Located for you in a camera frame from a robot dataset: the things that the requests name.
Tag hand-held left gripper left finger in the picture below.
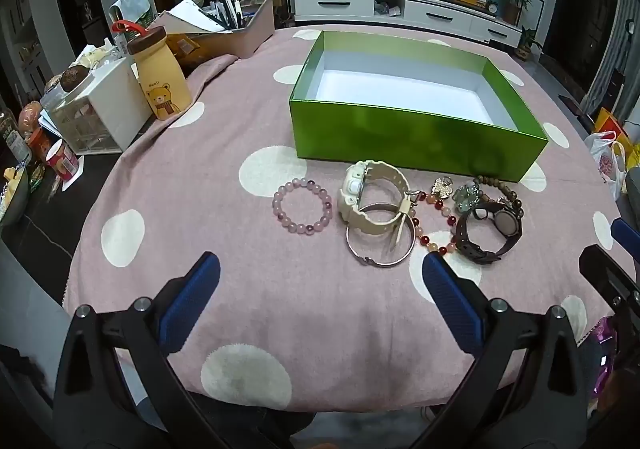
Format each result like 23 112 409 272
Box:
52 251 261 449

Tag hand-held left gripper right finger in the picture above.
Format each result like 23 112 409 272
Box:
415 253 588 449

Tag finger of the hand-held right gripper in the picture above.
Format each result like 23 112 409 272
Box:
611 218 640 256
578 244 640 322

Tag dark brown wrist watch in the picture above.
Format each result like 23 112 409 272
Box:
454 202 523 264

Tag red orange bead bracelet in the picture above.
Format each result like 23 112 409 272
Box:
406 189 458 257

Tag green jade charm bracelet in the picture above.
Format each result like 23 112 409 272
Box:
451 182 483 212

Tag pink bead bracelet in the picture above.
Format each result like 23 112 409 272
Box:
271 179 333 236

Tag cream wrist watch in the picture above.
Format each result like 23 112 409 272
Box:
339 160 418 250

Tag green cardboard box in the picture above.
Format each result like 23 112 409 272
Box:
288 30 550 182

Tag pink polka dot blanket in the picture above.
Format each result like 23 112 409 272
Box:
62 24 621 412

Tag white plastic bag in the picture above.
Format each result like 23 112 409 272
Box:
584 130 628 200

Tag silver bangle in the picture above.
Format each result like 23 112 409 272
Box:
346 203 416 268

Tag yellow paper bag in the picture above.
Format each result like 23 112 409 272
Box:
594 108 628 140

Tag red paper cup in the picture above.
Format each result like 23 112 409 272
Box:
45 139 81 182

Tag grey curtain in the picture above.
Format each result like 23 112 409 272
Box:
585 0 640 115

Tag white drawer organizer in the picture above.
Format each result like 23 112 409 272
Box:
50 60 153 154

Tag small potted plant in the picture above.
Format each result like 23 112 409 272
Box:
515 24 543 61

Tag yellow bear bottle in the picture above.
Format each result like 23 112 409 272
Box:
111 19 192 121

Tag yellow snack bag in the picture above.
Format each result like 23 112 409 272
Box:
165 32 201 70

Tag pink desk organizer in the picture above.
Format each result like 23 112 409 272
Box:
200 0 276 60

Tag white television cabinet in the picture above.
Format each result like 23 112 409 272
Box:
291 0 523 47

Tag white paper sheets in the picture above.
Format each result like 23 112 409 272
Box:
150 0 233 35

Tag bunch of pens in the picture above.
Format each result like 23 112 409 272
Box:
210 0 251 30

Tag green white package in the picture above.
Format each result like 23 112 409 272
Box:
109 0 156 25

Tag brown wooden bead bracelet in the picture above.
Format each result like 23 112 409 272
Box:
472 174 525 220

